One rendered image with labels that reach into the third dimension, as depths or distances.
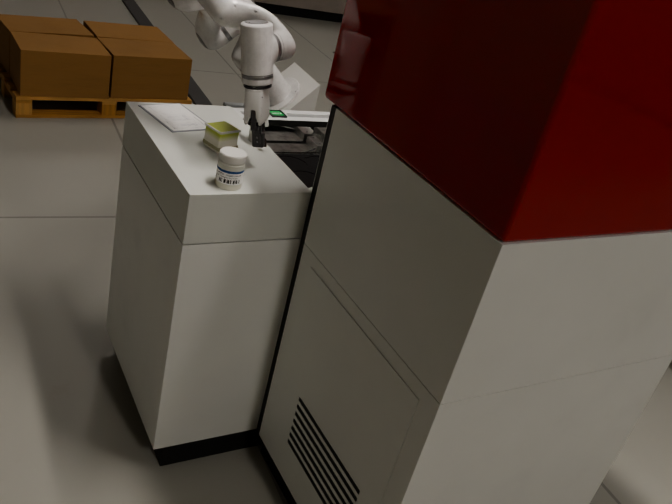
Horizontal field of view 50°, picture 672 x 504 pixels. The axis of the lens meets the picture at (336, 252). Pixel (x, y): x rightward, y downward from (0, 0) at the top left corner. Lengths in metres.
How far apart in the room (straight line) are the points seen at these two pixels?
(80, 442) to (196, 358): 0.53
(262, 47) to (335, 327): 0.75
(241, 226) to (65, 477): 0.96
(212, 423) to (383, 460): 0.74
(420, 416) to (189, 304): 0.74
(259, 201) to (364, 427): 0.64
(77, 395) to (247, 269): 0.89
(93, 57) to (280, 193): 2.90
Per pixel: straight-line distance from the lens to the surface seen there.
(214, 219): 1.90
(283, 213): 1.97
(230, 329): 2.14
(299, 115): 2.57
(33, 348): 2.84
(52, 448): 2.48
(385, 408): 1.76
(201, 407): 2.31
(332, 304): 1.91
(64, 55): 4.66
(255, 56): 1.93
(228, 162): 1.86
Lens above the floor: 1.78
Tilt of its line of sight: 29 degrees down
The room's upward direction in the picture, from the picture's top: 15 degrees clockwise
